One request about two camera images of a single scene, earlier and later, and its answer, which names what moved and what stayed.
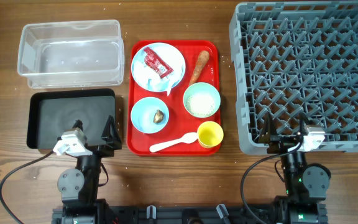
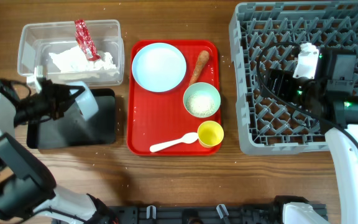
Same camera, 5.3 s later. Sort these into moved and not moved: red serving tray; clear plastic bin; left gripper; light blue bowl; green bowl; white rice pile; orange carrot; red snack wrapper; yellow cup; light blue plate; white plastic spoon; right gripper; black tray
Moved: light blue bowl; right gripper; red snack wrapper; left gripper
Not moved: white rice pile; clear plastic bin; light blue plate; yellow cup; red serving tray; green bowl; black tray; white plastic spoon; orange carrot
